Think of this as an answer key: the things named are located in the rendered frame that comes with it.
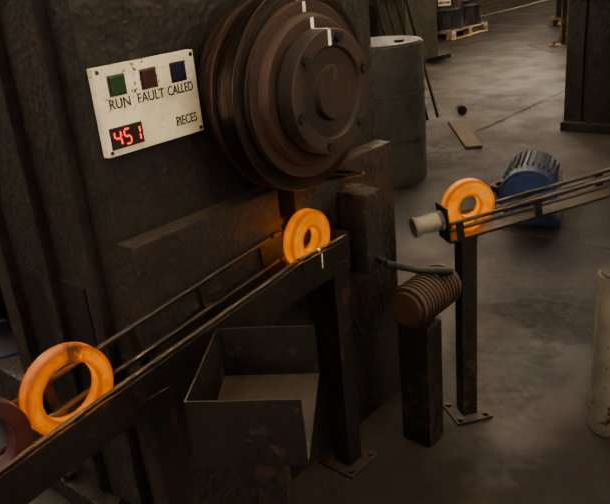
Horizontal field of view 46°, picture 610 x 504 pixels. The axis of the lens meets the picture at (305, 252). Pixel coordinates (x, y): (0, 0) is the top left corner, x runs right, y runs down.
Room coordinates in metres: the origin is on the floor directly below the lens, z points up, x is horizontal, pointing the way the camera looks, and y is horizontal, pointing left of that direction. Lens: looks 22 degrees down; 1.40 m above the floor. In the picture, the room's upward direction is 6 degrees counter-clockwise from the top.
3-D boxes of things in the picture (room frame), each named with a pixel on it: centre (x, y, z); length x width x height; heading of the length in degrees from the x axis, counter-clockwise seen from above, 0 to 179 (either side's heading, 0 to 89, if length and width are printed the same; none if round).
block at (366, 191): (1.91, -0.16, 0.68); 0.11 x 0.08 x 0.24; 47
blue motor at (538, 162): (3.66, -1.24, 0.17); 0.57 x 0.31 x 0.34; 157
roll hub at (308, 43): (1.66, -0.09, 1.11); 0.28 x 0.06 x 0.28; 137
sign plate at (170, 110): (1.55, 0.30, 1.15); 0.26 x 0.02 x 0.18; 137
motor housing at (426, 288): (1.88, -0.34, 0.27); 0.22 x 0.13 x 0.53; 137
